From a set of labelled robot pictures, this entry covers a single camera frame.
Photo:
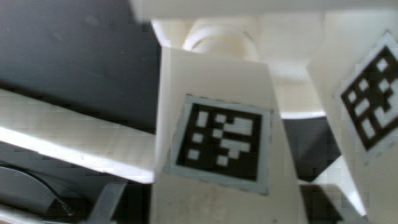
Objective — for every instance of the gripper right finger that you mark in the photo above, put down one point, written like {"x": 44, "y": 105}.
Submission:
{"x": 330, "y": 209}

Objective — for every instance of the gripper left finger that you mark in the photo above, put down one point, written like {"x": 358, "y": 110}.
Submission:
{"x": 122, "y": 207}

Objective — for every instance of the white round stool seat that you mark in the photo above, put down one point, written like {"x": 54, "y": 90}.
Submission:
{"x": 273, "y": 39}

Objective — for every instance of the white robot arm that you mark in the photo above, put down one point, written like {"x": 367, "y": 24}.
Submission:
{"x": 31, "y": 196}

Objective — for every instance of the white obstacle frame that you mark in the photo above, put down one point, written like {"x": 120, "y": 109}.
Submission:
{"x": 79, "y": 139}

